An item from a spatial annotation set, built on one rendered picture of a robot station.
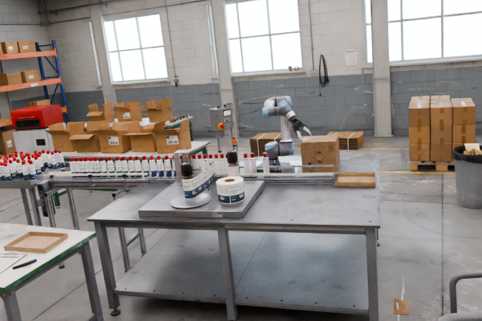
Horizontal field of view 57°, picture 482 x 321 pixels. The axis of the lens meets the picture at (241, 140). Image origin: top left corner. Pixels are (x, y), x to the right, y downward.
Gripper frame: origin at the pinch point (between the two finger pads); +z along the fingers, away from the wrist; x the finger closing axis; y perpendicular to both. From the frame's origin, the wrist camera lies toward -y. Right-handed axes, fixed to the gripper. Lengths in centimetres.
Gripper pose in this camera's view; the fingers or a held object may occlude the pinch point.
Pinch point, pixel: (306, 137)
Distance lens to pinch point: 354.3
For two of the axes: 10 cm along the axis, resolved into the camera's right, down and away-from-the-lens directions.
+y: -0.1, 2.3, 9.7
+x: -8.4, 5.3, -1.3
